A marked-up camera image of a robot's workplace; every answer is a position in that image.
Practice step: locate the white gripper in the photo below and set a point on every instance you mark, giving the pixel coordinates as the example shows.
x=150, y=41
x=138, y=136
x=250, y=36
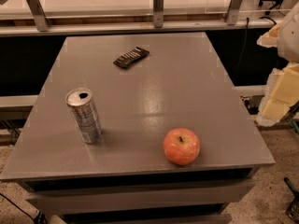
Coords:
x=290, y=39

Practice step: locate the black rxbar chocolate wrapper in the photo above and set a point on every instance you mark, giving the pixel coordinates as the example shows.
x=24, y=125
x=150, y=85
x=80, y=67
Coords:
x=126, y=60

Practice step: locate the red apple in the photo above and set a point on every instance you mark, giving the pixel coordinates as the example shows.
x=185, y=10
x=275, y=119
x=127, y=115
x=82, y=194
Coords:
x=181, y=146

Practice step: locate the dark object on floor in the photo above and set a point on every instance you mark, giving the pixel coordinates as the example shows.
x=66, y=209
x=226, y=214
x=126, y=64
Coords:
x=293, y=209

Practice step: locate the grey drawer cabinet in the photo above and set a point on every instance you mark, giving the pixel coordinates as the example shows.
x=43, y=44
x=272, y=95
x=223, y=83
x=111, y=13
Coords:
x=183, y=195

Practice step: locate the silver drink can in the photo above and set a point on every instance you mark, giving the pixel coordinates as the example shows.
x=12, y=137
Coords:
x=82, y=107

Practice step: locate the right metal bracket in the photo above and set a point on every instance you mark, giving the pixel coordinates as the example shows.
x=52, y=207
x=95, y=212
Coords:
x=231, y=15

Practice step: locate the metal bracket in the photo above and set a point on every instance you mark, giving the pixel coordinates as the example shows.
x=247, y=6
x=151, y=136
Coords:
x=41, y=22
x=231, y=15
x=158, y=13

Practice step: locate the middle metal bracket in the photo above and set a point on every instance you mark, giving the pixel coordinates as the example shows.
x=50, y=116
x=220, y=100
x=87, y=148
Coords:
x=158, y=13

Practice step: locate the left metal bracket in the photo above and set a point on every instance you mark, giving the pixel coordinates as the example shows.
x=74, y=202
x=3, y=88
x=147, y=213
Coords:
x=41, y=22

